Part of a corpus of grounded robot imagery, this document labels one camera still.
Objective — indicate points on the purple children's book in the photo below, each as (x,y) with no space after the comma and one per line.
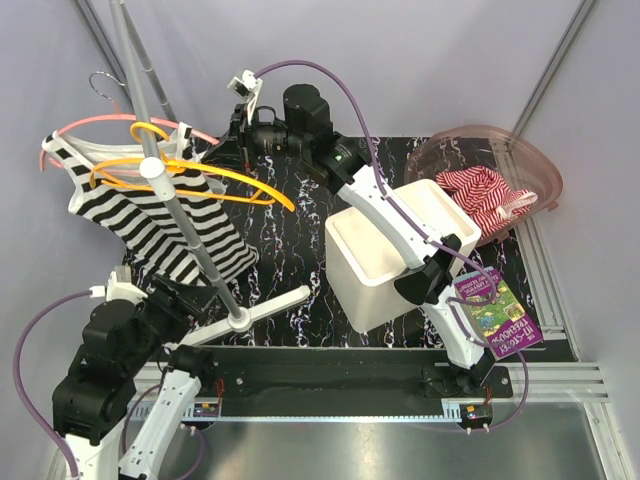
(504,322)

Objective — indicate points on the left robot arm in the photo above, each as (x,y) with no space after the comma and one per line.
(124,332)

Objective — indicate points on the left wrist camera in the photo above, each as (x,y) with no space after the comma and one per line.
(119,286)

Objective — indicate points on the white clothes rack base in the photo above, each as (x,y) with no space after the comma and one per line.
(248,317)

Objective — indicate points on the aluminium frame rail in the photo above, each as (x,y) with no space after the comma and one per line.
(574,382)

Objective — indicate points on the black marble pattern mat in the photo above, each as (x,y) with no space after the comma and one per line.
(300,210)

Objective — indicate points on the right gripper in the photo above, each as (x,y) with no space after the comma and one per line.
(228,151)

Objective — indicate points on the yellow plastic hanger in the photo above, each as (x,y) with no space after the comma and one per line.
(170,177)

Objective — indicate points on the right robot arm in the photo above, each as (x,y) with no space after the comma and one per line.
(307,135)

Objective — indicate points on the white foam box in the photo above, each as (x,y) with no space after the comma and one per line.
(362,264)

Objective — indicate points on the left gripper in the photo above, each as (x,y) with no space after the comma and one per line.
(189,301)

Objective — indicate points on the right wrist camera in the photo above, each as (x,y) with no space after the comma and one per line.
(248,87)

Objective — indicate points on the red white striped tank top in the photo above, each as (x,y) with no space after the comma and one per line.
(485,196)

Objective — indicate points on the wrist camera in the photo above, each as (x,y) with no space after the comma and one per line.
(119,286)
(248,87)

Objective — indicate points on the black white striped tank top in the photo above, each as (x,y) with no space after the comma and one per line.
(142,221)

